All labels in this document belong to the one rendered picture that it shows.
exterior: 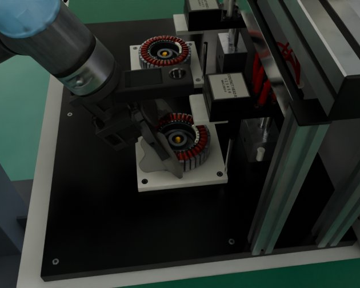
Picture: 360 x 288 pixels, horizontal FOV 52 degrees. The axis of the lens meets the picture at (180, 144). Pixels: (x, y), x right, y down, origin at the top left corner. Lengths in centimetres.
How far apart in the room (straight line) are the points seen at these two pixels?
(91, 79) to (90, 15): 59
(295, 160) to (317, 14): 14
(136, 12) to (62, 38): 62
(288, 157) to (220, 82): 23
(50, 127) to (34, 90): 130
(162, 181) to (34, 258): 23
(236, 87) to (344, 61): 27
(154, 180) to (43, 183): 20
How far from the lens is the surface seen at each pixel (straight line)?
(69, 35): 47
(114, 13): 107
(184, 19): 78
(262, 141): 63
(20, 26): 46
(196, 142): 62
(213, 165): 64
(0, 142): 188
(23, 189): 165
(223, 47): 81
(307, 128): 35
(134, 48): 88
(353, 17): 37
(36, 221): 66
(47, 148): 74
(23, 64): 227
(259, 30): 47
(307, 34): 36
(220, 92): 56
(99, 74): 50
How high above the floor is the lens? 129
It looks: 50 degrees down
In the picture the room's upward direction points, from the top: straight up
